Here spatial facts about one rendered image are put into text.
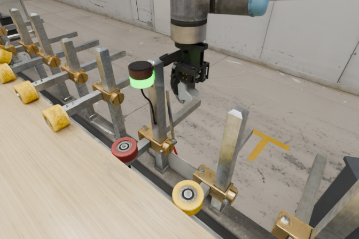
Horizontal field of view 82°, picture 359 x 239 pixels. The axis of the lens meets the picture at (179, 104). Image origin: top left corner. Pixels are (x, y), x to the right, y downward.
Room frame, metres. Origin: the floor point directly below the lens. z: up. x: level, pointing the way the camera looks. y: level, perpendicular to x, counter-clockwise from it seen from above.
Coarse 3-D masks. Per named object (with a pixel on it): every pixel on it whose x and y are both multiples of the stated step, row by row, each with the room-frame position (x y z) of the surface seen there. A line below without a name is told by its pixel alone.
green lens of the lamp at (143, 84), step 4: (152, 76) 0.46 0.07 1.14; (132, 80) 0.44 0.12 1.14; (136, 80) 0.44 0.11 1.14; (144, 80) 0.44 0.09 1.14; (148, 80) 0.44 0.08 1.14; (152, 80) 0.46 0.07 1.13; (132, 84) 0.44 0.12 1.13; (136, 84) 0.44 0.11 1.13; (140, 84) 0.44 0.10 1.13; (144, 84) 0.44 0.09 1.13; (148, 84) 0.44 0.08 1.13; (140, 88) 0.44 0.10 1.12
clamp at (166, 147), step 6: (150, 126) 0.56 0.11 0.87; (138, 132) 0.54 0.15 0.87; (144, 132) 0.53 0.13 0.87; (150, 132) 0.53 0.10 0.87; (150, 138) 0.50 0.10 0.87; (168, 138) 0.50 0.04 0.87; (156, 144) 0.48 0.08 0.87; (162, 144) 0.48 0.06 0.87; (168, 144) 0.47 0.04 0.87; (156, 150) 0.48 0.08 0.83; (162, 150) 0.46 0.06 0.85; (168, 150) 0.47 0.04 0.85
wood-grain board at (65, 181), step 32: (0, 64) 1.02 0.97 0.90; (0, 96) 0.72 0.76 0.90; (0, 128) 0.52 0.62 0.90; (32, 128) 0.52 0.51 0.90; (64, 128) 0.52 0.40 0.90; (0, 160) 0.39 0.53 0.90; (32, 160) 0.39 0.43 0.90; (64, 160) 0.39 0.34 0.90; (96, 160) 0.39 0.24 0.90; (0, 192) 0.29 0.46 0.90; (32, 192) 0.29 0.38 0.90; (64, 192) 0.29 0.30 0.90; (96, 192) 0.29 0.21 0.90; (128, 192) 0.29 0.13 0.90; (0, 224) 0.21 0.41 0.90; (32, 224) 0.21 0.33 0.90; (64, 224) 0.21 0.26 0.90; (96, 224) 0.21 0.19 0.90; (128, 224) 0.21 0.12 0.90; (160, 224) 0.21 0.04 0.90; (192, 224) 0.21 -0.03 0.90
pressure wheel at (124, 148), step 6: (120, 138) 0.47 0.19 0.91; (126, 138) 0.47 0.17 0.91; (114, 144) 0.44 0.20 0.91; (120, 144) 0.44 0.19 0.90; (126, 144) 0.44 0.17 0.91; (132, 144) 0.44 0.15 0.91; (114, 150) 0.42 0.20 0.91; (120, 150) 0.42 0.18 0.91; (126, 150) 0.42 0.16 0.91; (132, 150) 0.42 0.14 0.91; (120, 156) 0.40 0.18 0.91; (126, 156) 0.40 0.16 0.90; (132, 156) 0.41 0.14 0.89; (126, 162) 0.40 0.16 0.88
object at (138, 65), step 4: (132, 64) 0.47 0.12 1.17; (136, 64) 0.47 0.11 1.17; (140, 64) 0.47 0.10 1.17; (144, 64) 0.47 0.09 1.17; (148, 64) 0.47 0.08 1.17; (132, 68) 0.45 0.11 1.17; (136, 68) 0.45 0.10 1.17; (140, 68) 0.45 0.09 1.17; (144, 68) 0.45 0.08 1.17; (148, 68) 0.45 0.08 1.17; (140, 80) 0.44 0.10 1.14; (152, 84) 0.48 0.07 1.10; (152, 88) 0.48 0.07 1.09; (144, 96) 0.46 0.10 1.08; (148, 100) 0.47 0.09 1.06; (152, 108) 0.48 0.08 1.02; (152, 112) 0.48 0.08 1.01
